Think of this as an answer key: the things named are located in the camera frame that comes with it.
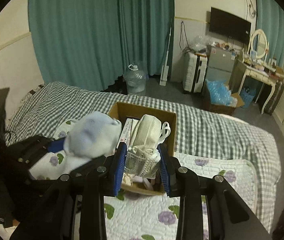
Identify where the cream cloth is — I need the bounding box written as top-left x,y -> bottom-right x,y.
122,173 -> 154,191

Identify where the white mesh bag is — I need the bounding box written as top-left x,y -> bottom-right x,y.
125,114 -> 171,179

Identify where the white sock purple trim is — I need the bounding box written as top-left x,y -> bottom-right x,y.
28,110 -> 123,181

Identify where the brown cardboard box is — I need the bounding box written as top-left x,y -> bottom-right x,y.
108,102 -> 177,196

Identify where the grey checked bed sheet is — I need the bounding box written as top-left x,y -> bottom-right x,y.
8,82 -> 281,230

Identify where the white floral quilt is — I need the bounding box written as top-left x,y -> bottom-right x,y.
0,118 -> 259,240

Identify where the box of blue bottles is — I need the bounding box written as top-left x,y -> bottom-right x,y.
202,80 -> 245,116

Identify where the clear water jug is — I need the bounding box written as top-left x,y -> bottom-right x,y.
124,64 -> 146,96

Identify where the white flat mop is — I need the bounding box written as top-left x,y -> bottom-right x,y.
159,20 -> 173,87

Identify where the white suitcase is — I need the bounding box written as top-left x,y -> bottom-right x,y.
182,52 -> 208,93

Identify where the blue basket under table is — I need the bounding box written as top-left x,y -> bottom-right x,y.
240,87 -> 256,108

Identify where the silver mini fridge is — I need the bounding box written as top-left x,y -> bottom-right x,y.
205,45 -> 236,84

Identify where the large teal curtain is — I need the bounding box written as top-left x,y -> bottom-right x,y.
28,0 -> 174,91

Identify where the clear plastic bag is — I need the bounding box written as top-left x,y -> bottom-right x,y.
190,35 -> 211,52

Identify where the white dressing table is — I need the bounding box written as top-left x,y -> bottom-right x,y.
232,58 -> 284,116

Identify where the white oval vanity mirror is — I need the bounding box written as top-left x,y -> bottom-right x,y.
247,29 -> 269,60

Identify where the narrow teal curtain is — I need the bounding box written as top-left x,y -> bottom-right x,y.
256,0 -> 284,67

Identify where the black wall television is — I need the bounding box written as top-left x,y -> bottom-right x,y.
209,7 -> 251,45

